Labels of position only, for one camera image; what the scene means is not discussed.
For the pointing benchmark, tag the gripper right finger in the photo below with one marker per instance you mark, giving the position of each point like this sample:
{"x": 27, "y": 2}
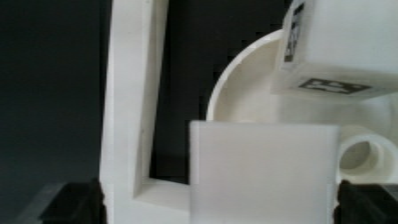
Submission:
{"x": 366, "y": 204}

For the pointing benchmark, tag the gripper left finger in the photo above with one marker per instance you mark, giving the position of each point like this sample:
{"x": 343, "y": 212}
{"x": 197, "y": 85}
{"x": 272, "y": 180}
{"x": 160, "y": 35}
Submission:
{"x": 66, "y": 204}

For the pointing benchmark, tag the white obstacle wall frame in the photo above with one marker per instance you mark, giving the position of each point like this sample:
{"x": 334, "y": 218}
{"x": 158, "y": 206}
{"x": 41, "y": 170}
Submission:
{"x": 144, "y": 200}

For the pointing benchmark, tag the white stool leg with tag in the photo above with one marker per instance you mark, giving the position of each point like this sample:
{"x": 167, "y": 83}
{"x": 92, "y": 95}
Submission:
{"x": 337, "y": 49}

